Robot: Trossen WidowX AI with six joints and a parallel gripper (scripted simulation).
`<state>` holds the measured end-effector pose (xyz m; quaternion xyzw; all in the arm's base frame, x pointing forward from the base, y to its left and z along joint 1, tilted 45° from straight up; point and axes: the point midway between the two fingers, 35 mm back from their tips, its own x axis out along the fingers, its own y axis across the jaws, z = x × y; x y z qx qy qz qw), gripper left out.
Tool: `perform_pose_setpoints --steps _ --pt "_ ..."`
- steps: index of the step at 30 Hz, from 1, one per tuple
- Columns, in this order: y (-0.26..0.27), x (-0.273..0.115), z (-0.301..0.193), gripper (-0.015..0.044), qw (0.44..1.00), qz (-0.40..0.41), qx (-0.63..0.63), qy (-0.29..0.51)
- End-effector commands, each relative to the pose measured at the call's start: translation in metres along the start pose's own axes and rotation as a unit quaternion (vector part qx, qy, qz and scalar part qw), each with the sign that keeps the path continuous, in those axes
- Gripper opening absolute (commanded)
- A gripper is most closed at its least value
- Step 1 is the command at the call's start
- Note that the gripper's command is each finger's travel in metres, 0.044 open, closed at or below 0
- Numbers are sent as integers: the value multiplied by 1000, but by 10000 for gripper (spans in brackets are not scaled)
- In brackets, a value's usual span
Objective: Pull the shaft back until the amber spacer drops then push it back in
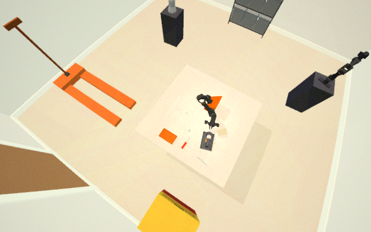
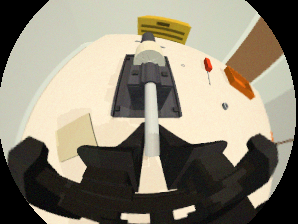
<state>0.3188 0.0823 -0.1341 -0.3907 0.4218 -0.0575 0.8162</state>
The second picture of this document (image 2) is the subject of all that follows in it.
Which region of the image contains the grey metal shaft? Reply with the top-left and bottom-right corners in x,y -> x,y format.
145,83 -> 160,157

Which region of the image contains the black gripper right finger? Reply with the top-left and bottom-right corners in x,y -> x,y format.
158,124 -> 227,190

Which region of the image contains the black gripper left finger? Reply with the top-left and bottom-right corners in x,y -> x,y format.
77,123 -> 145,193

